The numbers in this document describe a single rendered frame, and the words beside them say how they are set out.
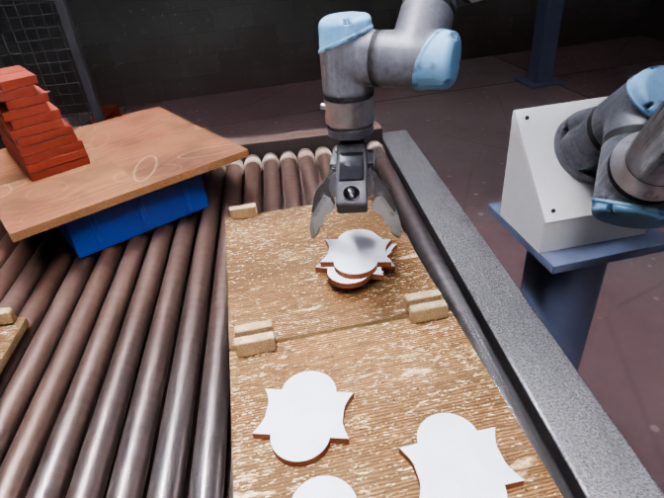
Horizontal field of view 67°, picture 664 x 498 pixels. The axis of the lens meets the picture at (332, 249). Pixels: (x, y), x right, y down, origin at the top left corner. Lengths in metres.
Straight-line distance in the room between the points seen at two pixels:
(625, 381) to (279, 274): 1.52
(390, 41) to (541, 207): 0.50
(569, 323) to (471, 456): 0.71
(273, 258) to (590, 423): 0.58
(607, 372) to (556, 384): 1.38
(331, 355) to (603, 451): 0.36
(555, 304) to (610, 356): 0.98
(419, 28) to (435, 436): 0.51
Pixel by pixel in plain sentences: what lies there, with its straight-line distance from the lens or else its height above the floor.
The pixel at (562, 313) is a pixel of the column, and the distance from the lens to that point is 1.27.
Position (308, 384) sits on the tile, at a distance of 0.70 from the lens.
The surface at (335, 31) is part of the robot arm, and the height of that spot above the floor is 1.34.
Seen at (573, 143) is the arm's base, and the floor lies 1.07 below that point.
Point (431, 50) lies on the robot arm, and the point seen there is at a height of 1.32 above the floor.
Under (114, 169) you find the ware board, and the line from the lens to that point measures 1.22.
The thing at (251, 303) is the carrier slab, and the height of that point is 0.94.
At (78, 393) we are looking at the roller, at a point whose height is 0.92.
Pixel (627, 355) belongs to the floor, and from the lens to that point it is 2.25.
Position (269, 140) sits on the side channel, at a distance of 1.47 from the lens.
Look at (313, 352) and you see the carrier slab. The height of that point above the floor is 0.94.
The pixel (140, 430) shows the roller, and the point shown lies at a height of 0.92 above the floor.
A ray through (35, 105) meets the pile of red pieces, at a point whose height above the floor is 1.19.
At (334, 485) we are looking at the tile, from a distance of 0.61.
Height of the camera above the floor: 1.47
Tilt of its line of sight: 34 degrees down
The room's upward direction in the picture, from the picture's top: 5 degrees counter-clockwise
